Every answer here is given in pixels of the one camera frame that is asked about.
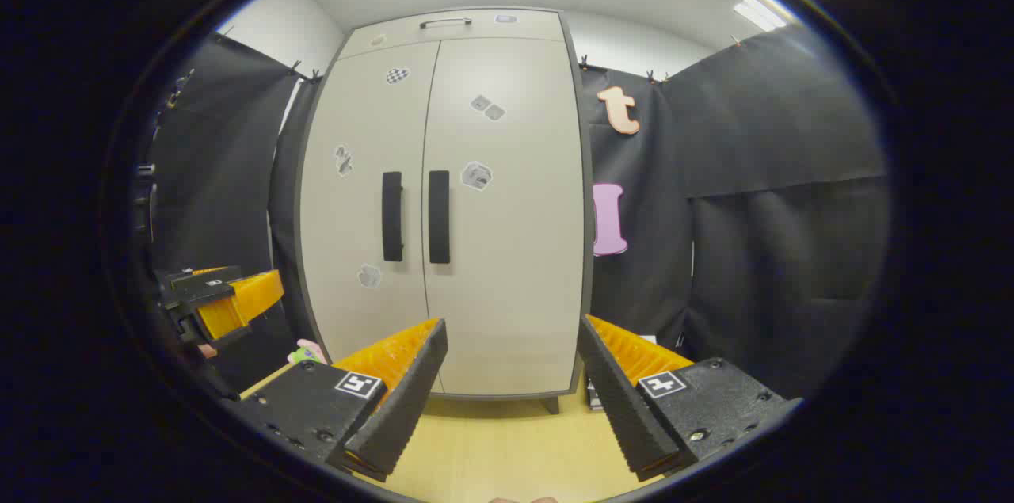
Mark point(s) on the beige cabinet door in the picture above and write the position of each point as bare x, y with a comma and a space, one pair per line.
356, 210
515, 249

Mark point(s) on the beige double-door shoe cabinet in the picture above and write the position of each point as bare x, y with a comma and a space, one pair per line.
550, 406

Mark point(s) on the ceiling light panel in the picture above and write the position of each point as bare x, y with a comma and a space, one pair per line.
759, 13

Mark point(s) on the white printed box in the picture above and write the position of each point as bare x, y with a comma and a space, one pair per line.
594, 396

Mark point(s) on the black backdrop cloth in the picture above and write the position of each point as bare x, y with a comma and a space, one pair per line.
760, 210
214, 170

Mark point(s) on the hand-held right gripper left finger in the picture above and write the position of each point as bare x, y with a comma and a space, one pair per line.
412, 396

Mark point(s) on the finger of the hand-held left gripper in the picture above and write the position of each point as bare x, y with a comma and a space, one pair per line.
202, 278
238, 305

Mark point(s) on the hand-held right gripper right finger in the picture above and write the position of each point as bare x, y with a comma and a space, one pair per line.
614, 400

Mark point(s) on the beige cabinet top panel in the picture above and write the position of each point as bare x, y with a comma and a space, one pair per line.
483, 36

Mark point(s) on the pink green plush toy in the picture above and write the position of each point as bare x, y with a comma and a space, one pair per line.
305, 352

